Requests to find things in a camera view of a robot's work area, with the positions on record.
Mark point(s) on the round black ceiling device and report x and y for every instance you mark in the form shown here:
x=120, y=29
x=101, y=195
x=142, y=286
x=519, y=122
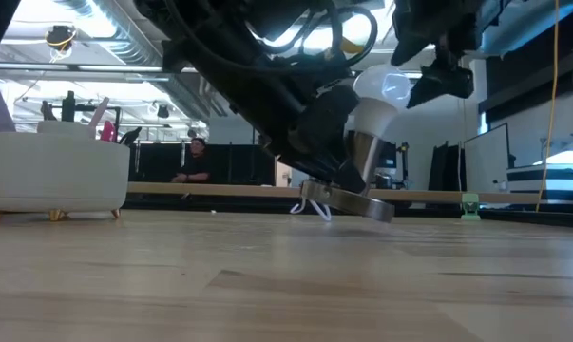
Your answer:
x=60, y=37

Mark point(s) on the person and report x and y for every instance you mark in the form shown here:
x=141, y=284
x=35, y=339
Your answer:
x=196, y=166

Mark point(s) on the pink utensil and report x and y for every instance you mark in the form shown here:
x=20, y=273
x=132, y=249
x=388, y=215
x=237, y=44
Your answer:
x=107, y=132

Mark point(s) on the white board panel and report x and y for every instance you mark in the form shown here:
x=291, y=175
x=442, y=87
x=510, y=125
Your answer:
x=485, y=161

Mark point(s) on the black standing panels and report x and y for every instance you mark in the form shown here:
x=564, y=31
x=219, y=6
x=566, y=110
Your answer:
x=445, y=166

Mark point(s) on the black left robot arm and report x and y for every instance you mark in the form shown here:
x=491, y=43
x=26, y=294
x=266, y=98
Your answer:
x=210, y=38

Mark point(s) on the white stick utensil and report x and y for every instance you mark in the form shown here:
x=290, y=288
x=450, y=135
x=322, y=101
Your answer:
x=99, y=111

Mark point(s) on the silver metal lamp base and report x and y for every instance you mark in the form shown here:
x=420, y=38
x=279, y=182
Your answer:
x=362, y=204

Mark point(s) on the black partition wall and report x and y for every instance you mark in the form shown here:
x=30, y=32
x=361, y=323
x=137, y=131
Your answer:
x=158, y=164

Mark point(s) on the black utensil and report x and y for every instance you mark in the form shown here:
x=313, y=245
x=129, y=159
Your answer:
x=130, y=137

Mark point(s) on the white frosted lightbulb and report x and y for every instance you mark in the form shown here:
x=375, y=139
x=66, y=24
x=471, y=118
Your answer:
x=381, y=85

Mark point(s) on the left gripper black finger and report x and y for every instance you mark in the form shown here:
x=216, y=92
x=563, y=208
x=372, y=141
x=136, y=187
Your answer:
x=326, y=123

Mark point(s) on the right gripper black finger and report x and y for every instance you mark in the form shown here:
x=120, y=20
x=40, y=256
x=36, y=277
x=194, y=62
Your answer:
x=409, y=45
x=440, y=88

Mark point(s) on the mint green small tool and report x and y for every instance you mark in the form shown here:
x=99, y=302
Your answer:
x=470, y=209

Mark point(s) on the black and white table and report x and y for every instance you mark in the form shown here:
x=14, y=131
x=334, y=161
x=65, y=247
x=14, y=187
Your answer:
x=547, y=175

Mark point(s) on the tools in caddy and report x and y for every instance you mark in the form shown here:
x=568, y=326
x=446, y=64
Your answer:
x=68, y=107

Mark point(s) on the black ceiling spotlight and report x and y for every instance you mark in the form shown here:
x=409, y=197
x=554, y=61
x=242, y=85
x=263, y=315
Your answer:
x=163, y=111

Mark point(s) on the silver ventilation duct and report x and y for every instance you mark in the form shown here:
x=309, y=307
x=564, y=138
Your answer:
x=139, y=43

